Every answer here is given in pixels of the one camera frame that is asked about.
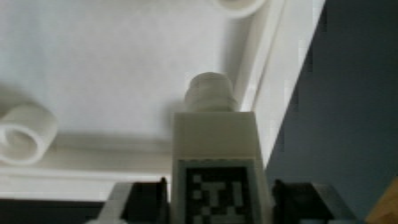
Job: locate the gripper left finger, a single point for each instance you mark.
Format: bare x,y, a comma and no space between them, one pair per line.
135,205

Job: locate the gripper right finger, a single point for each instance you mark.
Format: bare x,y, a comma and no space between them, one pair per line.
309,204

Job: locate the white square tabletop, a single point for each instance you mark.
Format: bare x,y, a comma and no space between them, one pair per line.
97,59

